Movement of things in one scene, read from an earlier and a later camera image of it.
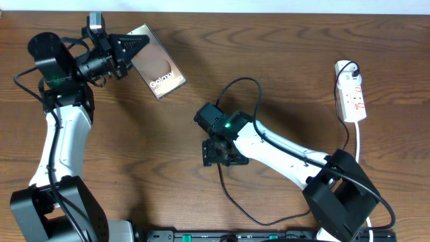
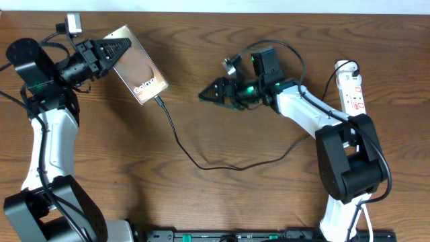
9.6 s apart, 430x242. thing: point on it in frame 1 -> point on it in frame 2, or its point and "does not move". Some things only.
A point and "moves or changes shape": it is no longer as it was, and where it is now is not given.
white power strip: x=349 y=82 does not move
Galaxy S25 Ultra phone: x=156 y=66 moves or changes shape
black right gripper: x=209 y=156 -> x=223 y=84
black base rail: x=250 y=235 does not move
